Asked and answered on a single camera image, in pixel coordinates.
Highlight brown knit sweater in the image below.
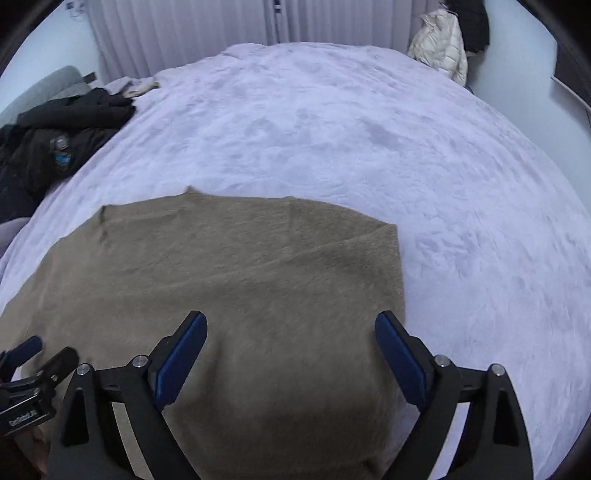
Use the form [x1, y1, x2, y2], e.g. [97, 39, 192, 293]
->
[1, 190, 405, 479]

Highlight person's left hand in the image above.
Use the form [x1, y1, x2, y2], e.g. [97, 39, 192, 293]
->
[24, 427, 49, 477]

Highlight lavender fleece bed blanket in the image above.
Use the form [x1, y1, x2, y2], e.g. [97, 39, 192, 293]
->
[1, 44, 590, 479]

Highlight black jacket pile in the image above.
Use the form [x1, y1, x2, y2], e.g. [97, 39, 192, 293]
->
[1, 88, 135, 223]

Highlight grey headboard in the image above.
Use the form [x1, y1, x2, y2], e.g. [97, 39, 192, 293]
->
[0, 66, 92, 126]

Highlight beige small cloth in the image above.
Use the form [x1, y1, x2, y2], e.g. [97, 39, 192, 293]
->
[120, 80, 160, 99]

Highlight white pleated curtain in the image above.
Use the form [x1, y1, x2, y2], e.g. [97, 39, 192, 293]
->
[85, 0, 440, 80]

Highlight cream puffer jacket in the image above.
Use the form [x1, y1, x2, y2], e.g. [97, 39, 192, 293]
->
[407, 8, 468, 87]

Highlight black hanging coat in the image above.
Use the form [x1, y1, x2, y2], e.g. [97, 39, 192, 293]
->
[445, 0, 490, 54]

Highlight wall-mounted dark screen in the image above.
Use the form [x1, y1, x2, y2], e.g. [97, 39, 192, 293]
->
[553, 44, 590, 112]

